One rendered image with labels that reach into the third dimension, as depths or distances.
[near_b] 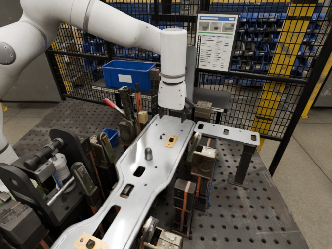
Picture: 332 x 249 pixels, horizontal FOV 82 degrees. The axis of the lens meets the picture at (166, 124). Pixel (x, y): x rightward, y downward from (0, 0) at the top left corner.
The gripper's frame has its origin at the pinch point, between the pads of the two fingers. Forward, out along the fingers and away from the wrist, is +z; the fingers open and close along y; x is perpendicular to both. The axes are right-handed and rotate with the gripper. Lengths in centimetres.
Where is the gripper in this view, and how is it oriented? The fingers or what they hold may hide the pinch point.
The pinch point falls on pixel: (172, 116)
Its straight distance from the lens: 75.9
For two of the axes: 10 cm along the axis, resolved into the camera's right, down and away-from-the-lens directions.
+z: 0.0, 8.2, 5.7
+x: 3.6, -5.3, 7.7
